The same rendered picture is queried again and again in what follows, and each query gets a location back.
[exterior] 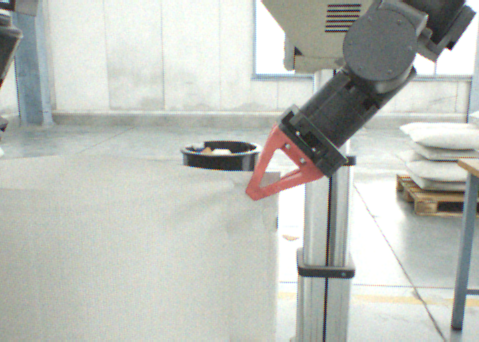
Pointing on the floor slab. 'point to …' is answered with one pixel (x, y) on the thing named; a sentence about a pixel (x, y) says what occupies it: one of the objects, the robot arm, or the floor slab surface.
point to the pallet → (425, 200)
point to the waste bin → (244, 161)
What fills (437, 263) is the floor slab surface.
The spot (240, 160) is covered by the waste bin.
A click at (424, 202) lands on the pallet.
